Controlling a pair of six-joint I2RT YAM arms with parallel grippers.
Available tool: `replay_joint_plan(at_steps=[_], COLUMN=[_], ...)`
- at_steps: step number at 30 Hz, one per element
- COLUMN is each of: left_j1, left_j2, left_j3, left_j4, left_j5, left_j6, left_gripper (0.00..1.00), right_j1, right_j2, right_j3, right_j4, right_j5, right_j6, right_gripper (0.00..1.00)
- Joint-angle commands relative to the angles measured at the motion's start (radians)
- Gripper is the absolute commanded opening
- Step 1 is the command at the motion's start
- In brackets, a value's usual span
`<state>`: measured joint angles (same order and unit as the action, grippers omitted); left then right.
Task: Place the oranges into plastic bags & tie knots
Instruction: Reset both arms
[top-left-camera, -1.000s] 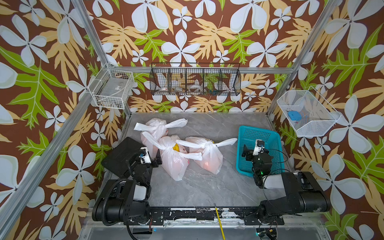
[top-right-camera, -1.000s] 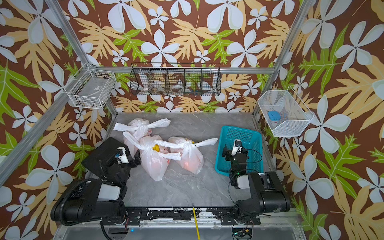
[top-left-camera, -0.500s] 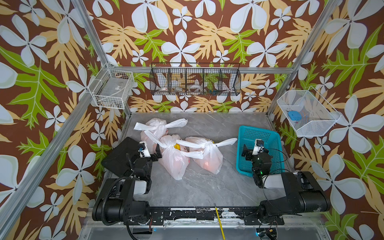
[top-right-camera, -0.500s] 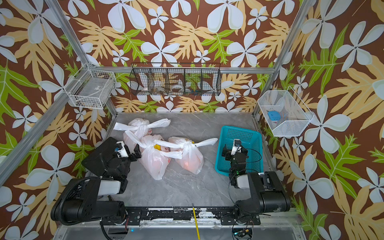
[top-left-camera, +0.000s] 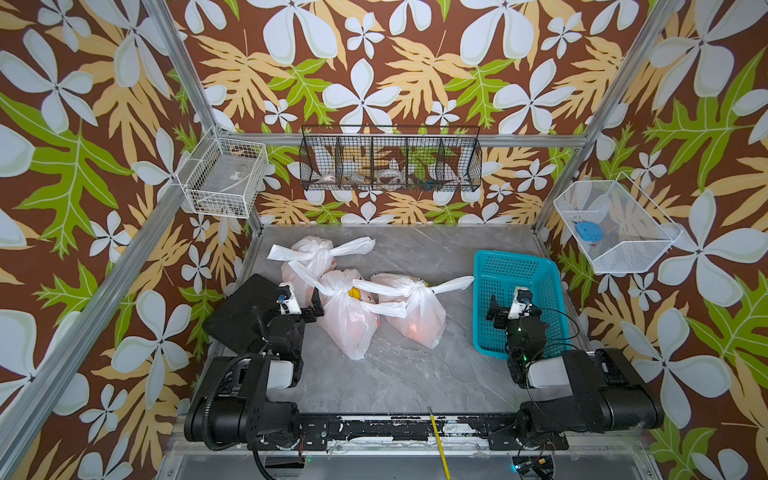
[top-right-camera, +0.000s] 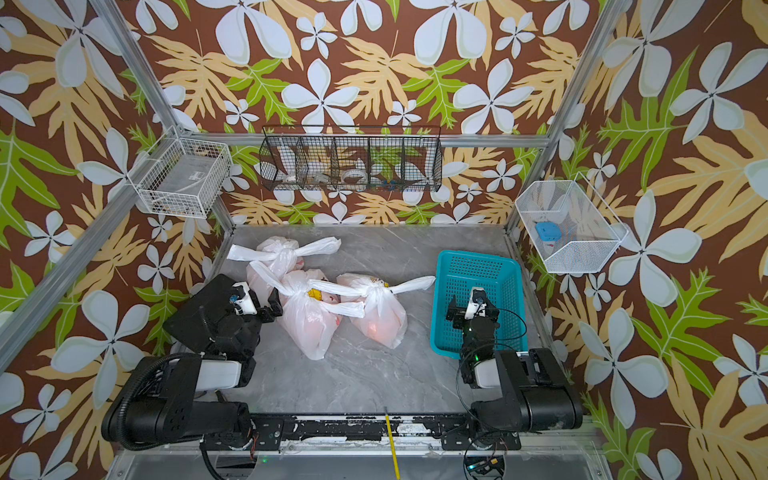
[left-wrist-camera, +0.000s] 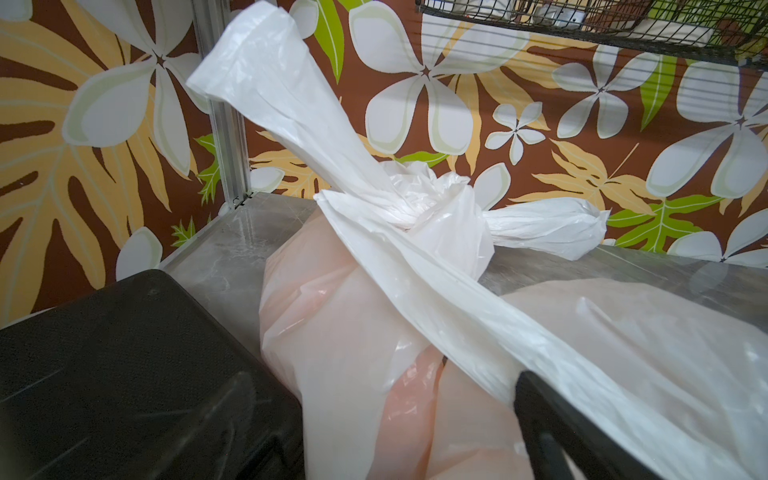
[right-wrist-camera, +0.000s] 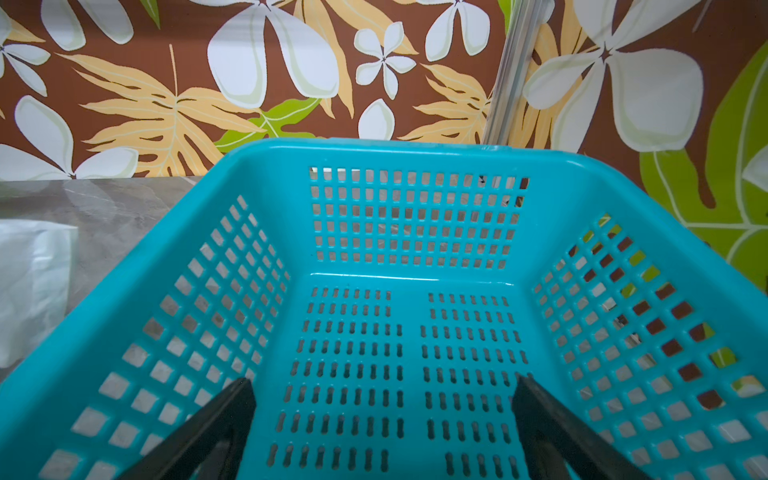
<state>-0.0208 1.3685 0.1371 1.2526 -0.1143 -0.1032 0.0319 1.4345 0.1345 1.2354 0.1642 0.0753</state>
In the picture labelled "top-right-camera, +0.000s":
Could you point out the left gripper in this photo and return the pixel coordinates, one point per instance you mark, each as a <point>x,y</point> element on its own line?
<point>275,308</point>

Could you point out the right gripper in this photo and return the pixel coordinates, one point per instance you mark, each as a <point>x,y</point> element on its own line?
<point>460,319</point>

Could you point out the teal plastic basket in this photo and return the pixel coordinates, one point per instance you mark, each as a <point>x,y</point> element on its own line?
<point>457,273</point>

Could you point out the printed white plastic bag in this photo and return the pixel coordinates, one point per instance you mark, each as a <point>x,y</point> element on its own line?
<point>280,255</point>

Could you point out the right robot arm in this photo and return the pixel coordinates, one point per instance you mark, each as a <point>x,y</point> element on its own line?
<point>534,394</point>

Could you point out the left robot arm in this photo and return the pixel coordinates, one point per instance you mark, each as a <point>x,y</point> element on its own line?
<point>219,331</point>

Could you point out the blue object in basket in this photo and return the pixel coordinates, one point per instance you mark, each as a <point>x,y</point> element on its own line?
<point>548,232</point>

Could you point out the yellow stick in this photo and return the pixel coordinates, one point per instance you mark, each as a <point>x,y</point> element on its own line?
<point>392,447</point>

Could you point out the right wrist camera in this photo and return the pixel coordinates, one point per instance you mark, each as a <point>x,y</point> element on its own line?
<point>477,304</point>

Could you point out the white wire basket right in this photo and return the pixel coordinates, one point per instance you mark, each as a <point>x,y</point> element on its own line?
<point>591,230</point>

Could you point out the white wire basket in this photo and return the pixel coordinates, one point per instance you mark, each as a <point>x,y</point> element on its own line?
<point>591,230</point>
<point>181,175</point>

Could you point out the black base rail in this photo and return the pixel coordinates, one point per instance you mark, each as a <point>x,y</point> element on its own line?
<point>442,431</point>

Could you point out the white wire basket left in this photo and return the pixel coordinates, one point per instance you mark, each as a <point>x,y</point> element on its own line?
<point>181,175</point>

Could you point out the black wire basket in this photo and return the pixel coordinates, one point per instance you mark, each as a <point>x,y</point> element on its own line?
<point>356,158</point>

